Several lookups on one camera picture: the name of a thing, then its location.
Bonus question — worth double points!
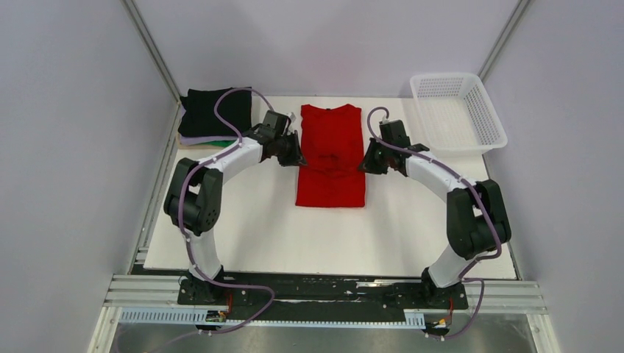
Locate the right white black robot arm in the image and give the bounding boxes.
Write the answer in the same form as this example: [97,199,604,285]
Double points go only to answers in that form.
[358,120,511,307]

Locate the white plastic basket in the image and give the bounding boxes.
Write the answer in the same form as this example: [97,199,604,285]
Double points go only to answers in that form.
[409,72,508,157]

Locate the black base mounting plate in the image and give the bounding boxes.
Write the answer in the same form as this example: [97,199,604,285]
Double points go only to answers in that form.
[177,272,468,322]

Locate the folded lavender t shirt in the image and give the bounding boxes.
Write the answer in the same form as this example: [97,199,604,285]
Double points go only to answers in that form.
[177,134,235,146]

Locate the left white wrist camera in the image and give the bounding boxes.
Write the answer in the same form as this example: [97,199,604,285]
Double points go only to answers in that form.
[287,112,297,124]

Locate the aluminium frame rail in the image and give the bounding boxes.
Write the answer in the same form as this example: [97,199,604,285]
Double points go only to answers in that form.
[103,275,548,315]

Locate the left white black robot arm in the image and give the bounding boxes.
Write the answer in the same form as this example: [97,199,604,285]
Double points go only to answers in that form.
[163,110,307,304]

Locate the red t shirt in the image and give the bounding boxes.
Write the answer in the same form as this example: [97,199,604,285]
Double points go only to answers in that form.
[295,104,366,208]

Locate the folded black t shirt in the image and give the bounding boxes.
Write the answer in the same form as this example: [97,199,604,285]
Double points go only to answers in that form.
[178,88,252,138]

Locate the folded green t shirt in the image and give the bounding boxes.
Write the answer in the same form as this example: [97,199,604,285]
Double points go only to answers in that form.
[208,140,236,148]

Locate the white slotted cable duct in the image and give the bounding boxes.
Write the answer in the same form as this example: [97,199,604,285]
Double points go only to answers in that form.
[118,307,426,328]

